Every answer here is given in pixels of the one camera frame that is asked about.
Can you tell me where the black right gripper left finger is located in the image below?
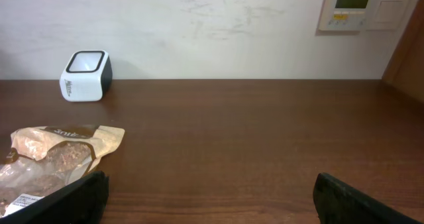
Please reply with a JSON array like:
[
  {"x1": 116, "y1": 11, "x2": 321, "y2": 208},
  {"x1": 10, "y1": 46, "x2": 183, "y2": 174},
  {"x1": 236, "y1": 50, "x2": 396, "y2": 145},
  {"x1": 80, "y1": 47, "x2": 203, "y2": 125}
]
[{"x1": 1, "y1": 171, "x2": 109, "y2": 224}]

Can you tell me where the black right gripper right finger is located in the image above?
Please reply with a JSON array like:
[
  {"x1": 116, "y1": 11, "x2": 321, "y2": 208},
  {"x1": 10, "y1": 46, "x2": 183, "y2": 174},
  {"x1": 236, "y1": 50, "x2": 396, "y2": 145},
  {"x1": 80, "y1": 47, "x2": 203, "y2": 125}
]
[{"x1": 313, "y1": 173, "x2": 421, "y2": 224}]

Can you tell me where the white barcode scanner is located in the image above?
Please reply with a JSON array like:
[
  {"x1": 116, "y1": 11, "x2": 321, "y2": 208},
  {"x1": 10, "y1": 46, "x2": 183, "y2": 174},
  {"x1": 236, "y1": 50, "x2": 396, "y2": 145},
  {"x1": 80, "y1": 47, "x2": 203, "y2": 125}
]
[{"x1": 59, "y1": 50, "x2": 113, "y2": 102}]

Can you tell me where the brown wooden side panel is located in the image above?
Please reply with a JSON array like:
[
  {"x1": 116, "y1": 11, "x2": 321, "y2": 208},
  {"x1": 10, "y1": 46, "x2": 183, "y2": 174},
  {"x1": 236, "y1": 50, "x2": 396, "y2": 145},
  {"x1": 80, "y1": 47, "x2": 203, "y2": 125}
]
[{"x1": 382, "y1": 0, "x2": 423, "y2": 103}]

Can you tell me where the beige wall control panel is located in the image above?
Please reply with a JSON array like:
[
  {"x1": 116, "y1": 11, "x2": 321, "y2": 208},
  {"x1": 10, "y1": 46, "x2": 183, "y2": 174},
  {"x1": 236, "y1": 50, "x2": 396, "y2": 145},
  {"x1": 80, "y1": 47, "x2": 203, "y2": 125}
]
[{"x1": 318, "y1": 0, "x2": 413, "y2": 32}]

